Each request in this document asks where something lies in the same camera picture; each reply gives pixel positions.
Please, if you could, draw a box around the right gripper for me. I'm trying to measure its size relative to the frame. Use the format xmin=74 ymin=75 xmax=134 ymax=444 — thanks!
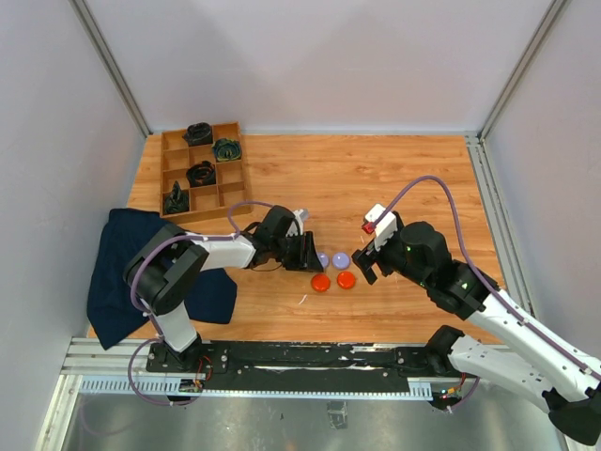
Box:
xmin=352 ymin=223 xmax=432 ymax=288

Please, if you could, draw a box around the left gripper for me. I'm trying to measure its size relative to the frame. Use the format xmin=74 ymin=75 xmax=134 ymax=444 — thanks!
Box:
xmin=271 ymin=230 xmax=324 ymax=272

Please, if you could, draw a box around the purple earbud case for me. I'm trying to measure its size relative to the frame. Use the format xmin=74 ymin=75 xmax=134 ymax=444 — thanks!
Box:
xmin=317 ymin=252 xmax=330 ymax=269
xmin=331 ymin=252 xmax=351 ymax=271

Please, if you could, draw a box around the orange earbud case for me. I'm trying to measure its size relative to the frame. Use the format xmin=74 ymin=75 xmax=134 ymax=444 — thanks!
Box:
xmin=336 ymin=271 xmax=357 ymax=289
xmin=311 ymin=273 xmax=331 ymax=293

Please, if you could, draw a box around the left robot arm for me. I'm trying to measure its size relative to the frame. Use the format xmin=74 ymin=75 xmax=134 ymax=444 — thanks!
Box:
xmin=123 ymin=205 xmax=324 ymax=372

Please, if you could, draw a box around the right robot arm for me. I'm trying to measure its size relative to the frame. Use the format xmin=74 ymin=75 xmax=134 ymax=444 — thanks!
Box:
xmin=352 ymin=213 xmax=600 ymax=446

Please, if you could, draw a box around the wooden compartment tray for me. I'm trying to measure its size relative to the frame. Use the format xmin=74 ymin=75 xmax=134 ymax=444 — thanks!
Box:
xmin=160 ymin=122 xmax=250 ymax=224

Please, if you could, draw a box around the rolled black orange tie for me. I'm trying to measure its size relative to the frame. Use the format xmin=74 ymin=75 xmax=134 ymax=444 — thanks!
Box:
xmin=186 ymin=161 xmax=216 ymax=188

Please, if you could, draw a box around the rolled green patterned tie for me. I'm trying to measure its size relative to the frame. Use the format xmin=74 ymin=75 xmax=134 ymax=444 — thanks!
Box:
xmin=212 ymin=138 xmax=242 ymax=163

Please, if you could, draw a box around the folded dark tie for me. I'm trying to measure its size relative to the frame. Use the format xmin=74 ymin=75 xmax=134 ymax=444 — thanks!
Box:
xmin=163 ymin=181 xmax=190 ymax=215

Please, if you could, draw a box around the rolled black tie top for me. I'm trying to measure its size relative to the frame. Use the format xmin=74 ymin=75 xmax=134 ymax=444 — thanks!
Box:
xmin=182 ymin=122 xmax=213 ymax=147

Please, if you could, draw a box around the dark blue cloth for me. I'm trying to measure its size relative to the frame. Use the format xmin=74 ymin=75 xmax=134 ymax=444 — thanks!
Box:
xmin=86 ymin=209 xmax=238 ymax=350

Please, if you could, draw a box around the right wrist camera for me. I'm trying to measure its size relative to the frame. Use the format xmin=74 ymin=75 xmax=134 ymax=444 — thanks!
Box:
xmin=362 ymin=203 xmax=404 ymax=251

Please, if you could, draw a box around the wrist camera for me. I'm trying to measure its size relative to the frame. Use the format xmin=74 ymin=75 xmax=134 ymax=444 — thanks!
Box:
xmin=286 ymin=209 xmax=310 ymax=237
xmin=362 ymin=203 xmax=404 ymax=251

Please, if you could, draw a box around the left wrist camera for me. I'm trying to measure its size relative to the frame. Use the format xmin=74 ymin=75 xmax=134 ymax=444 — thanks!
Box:
xmin=286 ymin=209 xmax=310 ymax=237

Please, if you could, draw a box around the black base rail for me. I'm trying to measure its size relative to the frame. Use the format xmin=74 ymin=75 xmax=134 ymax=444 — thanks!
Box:
xmin=146 ymin=341 xmax=435 ymax=395

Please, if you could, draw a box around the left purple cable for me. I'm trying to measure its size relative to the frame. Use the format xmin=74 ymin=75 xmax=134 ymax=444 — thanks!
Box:
xmin=127 ymin=200 xmax=276 ymax=408

